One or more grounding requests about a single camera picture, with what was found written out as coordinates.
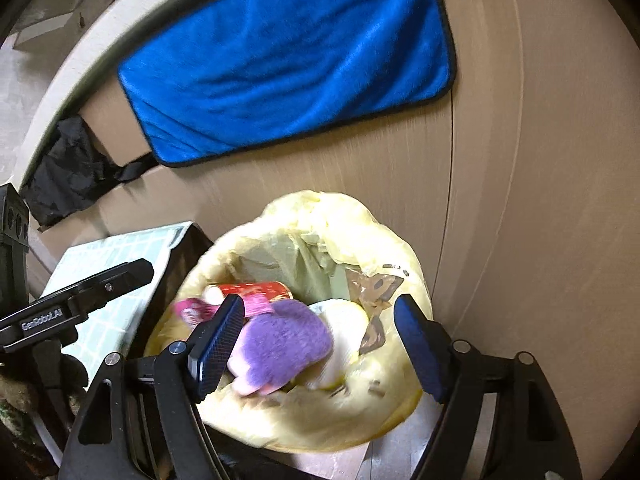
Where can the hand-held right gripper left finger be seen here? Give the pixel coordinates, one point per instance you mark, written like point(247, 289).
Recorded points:
point(220, 340)

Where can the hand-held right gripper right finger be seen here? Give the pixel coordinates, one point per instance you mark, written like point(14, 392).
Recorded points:
point(417, 345)

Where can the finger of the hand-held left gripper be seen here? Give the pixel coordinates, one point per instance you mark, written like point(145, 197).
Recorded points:
point(115, 282)

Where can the pink tissue packet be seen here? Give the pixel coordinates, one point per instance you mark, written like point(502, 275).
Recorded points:
point(192, 312)

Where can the red drink can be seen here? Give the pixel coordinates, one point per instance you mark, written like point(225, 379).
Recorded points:
point(255, 291)

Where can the purple fluffy pad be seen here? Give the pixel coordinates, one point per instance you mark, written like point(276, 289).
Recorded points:
point(285, 340)

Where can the bin with yellow bag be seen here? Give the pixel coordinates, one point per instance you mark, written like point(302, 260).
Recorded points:
point(300, 410)

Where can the grey-green checked tablecloth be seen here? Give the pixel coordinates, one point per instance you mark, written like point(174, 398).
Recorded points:
point(115, 247)

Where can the black cloth bag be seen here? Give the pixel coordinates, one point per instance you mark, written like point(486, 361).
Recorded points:
point(65, 170)

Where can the white stone counter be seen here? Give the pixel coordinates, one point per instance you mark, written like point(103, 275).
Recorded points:
point(60, 95)

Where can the range hood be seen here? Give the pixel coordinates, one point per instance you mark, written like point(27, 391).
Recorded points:
point(45, 35)

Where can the blue towel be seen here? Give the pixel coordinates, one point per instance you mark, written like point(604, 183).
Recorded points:
point(300, 60)

